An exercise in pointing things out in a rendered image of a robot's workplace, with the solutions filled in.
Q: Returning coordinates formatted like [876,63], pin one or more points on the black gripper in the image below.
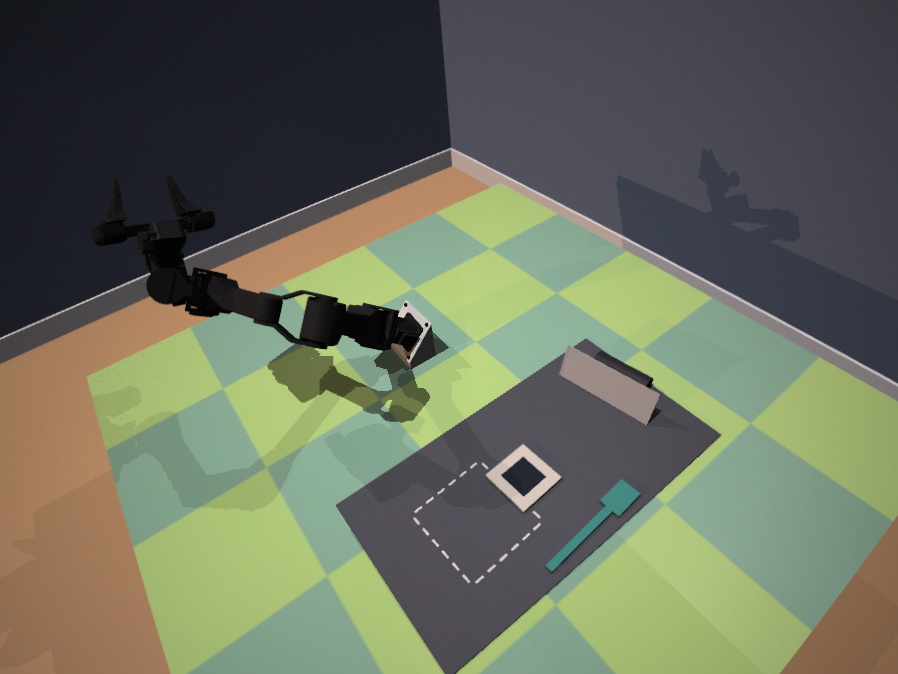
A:
[112,230]

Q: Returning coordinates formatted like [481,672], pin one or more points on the beige square tile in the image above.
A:
[523,477]

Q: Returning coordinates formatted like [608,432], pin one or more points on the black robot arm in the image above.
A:
[325,319]

